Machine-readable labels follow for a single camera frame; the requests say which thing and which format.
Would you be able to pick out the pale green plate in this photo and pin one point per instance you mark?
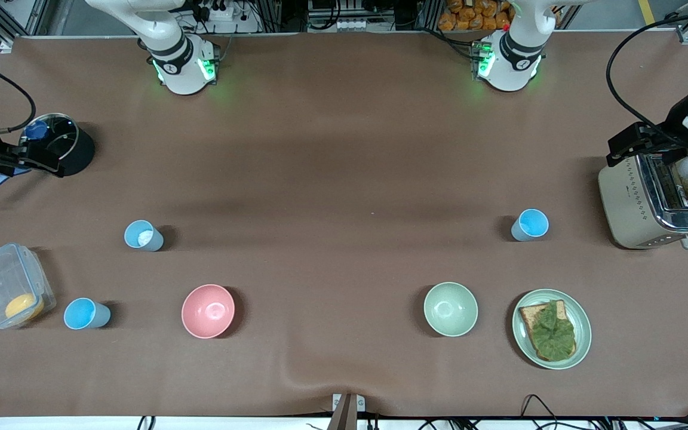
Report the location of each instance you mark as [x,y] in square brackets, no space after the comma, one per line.
[580,334]

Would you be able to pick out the metal table clamp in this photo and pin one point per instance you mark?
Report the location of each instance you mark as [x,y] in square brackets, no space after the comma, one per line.
[347,412]

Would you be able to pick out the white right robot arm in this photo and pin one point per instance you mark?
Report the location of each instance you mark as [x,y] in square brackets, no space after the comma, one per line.
[180,65]

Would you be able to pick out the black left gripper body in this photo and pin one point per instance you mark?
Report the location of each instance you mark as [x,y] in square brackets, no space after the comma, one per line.
[673,138]

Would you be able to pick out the white power strip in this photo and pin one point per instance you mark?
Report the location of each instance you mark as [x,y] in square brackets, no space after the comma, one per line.
[221,12]
[353,25]

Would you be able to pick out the beige chrome toaster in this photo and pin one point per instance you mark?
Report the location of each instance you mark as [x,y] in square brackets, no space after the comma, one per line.
[624,203]

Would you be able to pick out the pale green bowl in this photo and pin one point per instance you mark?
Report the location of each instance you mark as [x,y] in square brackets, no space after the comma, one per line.
[450,309]

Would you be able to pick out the green lettuce leaf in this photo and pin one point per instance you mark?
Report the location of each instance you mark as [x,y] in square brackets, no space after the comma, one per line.
[553,334]

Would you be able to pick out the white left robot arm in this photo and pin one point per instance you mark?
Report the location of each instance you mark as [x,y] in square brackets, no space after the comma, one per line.
[514,60]

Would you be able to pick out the pink bowl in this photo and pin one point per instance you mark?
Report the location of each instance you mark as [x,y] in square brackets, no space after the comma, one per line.
[208,310]

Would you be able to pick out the bag of orange buns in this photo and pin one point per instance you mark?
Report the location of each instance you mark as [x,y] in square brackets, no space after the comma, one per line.
[469,15]

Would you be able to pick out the brown bread slice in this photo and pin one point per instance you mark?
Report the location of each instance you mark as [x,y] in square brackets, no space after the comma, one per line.
[530,316]

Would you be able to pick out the light blue plastic cup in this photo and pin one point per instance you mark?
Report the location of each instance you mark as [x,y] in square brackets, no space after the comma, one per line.
[84,313]
[144,237]
[530,225]

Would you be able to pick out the brown tablecloth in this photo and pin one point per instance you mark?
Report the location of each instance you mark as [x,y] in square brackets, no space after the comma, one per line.
[344,179]

